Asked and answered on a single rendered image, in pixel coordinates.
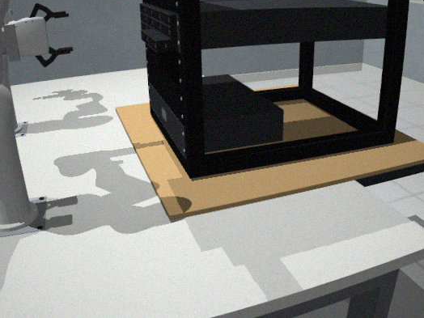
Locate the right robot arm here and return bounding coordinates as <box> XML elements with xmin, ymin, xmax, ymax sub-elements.
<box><xmin>0</xmin><ymin>0</ymin><xmax>39</xmax><ymax>232</ymax></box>

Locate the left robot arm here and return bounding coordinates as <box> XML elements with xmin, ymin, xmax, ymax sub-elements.
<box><xmin>1</xmin><ymin>7</ymin><xmax>23</xmax><ymax>134</ymax></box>

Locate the black metal rack frame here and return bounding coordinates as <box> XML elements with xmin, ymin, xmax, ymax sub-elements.
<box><xmin>142</xmin><ymin>0</ymin><xmax>409</xmax><ymax>180</ymax></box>

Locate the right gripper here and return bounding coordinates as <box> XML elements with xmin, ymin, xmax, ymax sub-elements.
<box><xmin>8</xmin><ymin>3</ymin><xmax>73</xmax><ymax>67</ymax></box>

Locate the tan flat board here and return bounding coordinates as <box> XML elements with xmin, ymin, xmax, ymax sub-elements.
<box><xmin>115</xmin><ymin>99</ymin><xmax>424</xmax><ymax>220</ymax></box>

